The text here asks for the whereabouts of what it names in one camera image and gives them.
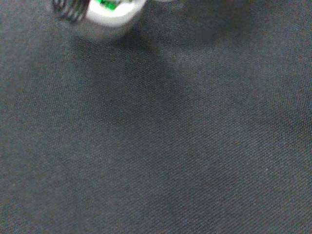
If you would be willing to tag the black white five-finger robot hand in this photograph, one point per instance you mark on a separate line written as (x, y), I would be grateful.
(109, 17)

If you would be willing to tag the black cloth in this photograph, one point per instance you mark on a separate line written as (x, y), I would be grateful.
(156, 136)

